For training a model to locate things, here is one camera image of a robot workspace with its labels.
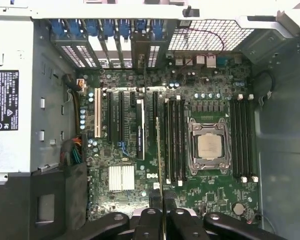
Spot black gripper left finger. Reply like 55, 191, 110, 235
88, 188, 164, 240

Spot RAM stick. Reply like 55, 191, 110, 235
155, 115, 166, 240

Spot thin black cable loop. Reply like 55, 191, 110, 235
252, 69, 277, 101

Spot green motherboard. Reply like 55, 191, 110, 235
76, 54, 260, 223

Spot multicolour power wire bundle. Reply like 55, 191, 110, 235
59, 133, 88, 167

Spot black cable with connector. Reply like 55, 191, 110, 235
62, 73, 87, 96

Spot CPU with metal top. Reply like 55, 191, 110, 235
197, 133, 225, 160

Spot black graphics card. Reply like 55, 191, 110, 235
131, 34, 151, 161

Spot silver coin battery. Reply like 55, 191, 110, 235
232, 202, 245, 215

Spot silver finned heatsink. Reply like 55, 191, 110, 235
108, 165, 135, 191

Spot silver power supply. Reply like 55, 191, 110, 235
0, 14, 36, 185

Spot white expansion slot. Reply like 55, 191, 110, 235
94, 87, 101, 138

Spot blue card clip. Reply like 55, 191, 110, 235
151, 19, 166, 41
51, 19, 66, 38
86, 19, 100, 36
68, 19, 83, 38
118, 19, 131, 40
102, 19, 116, 41
136, 19, 148, 33

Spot thin red wire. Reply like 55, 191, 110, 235
184, 28, 226, 63

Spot black plastic shroud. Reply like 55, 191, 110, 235
0, 162, 90, 240

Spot metal socket cover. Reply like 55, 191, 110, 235
187, 117, 232, 173

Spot black open PC case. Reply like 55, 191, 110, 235
0, 0, 300, 240

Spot metal locking lever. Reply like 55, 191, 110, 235
226, 119, 233, 171
187, 117, 195, 173

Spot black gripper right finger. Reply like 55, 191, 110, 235
164, 189, 290, 240

